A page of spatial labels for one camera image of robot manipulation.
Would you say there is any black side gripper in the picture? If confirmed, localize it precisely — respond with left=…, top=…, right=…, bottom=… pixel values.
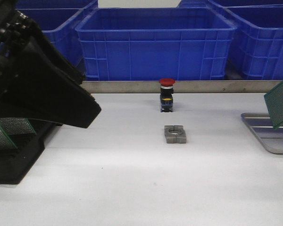
left=0, top=0, right=101, bottom=128

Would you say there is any silver metal tray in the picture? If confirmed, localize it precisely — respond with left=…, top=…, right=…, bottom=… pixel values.
left=241, top=113, right=283, bottom=154

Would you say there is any blue plastic crate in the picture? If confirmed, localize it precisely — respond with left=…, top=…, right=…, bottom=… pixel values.
left=224, top=7, right=283, bottom=81
left=14, top=8, right=85, bottom=73
left=75, top=8, right=236, bottom=81

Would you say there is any black slotted board rack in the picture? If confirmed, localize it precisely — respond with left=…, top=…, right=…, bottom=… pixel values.
left=0, top=120, right=59, bottom=185

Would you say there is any red emergency stop button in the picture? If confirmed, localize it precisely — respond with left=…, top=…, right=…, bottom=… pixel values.
left=159, top=78, right=175, bottom=113

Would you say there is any blue crate back left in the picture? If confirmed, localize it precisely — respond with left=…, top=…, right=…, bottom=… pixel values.
left=14, top=0, right=99, bottom=10

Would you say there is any blue crate back right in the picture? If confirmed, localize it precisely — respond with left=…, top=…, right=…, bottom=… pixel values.
left=176, top=0, right=283, bottom=10

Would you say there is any grey metal clamp block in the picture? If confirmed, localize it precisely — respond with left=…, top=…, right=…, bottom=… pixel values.
left=164, top=125, right=187, bottom=144

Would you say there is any blue plastic crate centre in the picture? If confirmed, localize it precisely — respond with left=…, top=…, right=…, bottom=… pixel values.
left=75, top=8, right=236, bottom=81

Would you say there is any blue plastic crate right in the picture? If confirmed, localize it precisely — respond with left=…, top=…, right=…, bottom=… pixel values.
left=224, top=7, right=283, bottom=81

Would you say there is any blue plastic crate left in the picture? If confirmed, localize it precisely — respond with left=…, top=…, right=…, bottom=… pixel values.
left=14, top=8, right=85, bottom=73

